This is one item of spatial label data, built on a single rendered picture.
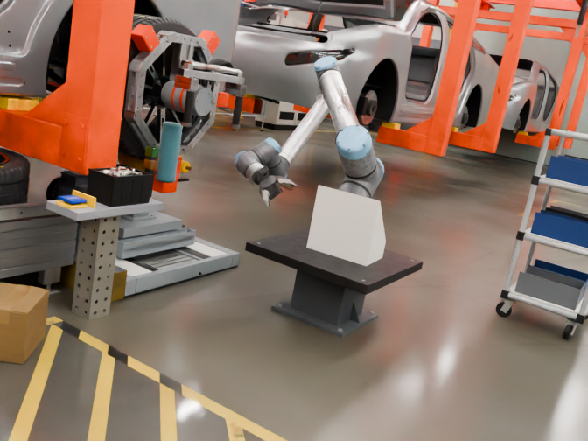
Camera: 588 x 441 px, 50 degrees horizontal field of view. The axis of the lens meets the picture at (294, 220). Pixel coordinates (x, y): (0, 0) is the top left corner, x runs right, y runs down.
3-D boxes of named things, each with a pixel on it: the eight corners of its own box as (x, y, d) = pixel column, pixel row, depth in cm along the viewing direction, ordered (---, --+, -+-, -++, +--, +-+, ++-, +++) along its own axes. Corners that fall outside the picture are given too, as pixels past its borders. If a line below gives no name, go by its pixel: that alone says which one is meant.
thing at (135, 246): (144, 227, 346) (146, 210, 344) (193, 246, 329) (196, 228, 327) (69, 239, 304) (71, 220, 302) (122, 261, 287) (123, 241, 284)
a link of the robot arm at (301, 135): (331, 92, 336) (263, 182, 306) (326, 73, 327) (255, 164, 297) (350, 95, 330) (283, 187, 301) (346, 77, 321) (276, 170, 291)
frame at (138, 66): (199, 150, 319) (215, 41, 307) (210, 153, 316) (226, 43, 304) (118, 152, 273) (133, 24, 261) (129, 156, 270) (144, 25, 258)
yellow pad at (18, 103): (17, 106, 284) (17, 94, 283) (36, 111, 278) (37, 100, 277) (-13, 104, 273) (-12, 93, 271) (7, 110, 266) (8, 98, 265)
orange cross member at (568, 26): (433, 28, 1220) (437, 5, 1211) (572, 45, 1096) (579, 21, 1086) (430, 27, 1210) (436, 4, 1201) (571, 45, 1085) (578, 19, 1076)
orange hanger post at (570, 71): (516, 142, 1163) (552, 4, 1108) (554, 150, 1130) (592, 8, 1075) (514, 142, 1150) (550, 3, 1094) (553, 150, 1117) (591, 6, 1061)
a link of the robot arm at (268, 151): (275, 149, 300) (255, 164, 298) (269, 131, 292) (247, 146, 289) (286, 158, 294) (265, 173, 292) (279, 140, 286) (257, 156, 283)
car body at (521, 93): (480, 121, 1536) (494, 63, 1504) (559, 136, 1446) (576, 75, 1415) (404, 112, 1117) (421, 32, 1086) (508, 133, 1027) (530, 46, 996)
